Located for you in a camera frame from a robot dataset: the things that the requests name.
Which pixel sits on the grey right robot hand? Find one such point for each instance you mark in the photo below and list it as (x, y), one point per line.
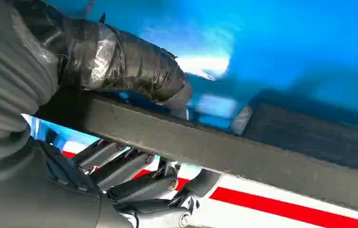
(128, 69)

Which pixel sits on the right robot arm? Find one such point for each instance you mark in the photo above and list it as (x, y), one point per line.
(5, 78)

